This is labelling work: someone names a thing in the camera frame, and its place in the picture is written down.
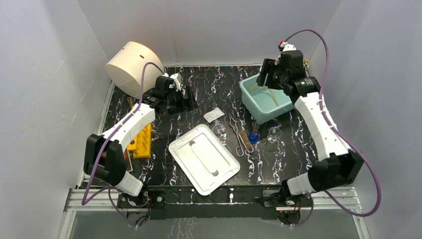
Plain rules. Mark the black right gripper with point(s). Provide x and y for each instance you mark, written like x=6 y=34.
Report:
x=266 y=67

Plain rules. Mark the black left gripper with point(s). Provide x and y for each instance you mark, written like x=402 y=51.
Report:
x=184 y=100

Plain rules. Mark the tan rubber tube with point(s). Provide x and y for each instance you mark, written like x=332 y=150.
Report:
x=265 y=90

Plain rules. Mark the white paper packet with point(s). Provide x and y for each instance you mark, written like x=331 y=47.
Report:
x=213 y=115

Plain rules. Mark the teal plastic bin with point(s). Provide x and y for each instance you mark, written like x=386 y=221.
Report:
x=260 y=105

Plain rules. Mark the glass test tube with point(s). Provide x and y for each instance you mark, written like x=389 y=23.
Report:
x=131 y=102

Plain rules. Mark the clear glass beaker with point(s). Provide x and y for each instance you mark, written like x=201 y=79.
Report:
x=274 y=135

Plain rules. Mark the clear cylinder blue base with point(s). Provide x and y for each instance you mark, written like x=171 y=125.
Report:
x=254 y=135

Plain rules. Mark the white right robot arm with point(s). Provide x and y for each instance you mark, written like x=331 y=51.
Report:
x=338 y=164

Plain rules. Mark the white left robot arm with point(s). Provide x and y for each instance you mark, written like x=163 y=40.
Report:
x=104 y=153

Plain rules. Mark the white bin lid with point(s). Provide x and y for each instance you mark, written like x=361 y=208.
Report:
x=206 y=162

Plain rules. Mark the wooden test tube clamp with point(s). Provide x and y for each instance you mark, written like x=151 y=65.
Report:
x=244 y=139

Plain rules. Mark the yellow test tube rack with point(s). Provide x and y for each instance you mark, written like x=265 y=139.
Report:
x=140 y=146

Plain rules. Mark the cream cylindrical drum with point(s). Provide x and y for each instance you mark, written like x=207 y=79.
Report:
x=134 y=69

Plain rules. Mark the dark book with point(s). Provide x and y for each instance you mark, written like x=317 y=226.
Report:
x=127 y=160

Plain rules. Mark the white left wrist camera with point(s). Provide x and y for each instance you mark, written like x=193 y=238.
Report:
x=176 y=82

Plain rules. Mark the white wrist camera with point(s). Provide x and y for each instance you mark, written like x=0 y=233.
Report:
x=285 y=46
x=176 y=82

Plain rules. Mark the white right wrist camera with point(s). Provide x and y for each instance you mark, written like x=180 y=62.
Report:
x=285 y=46

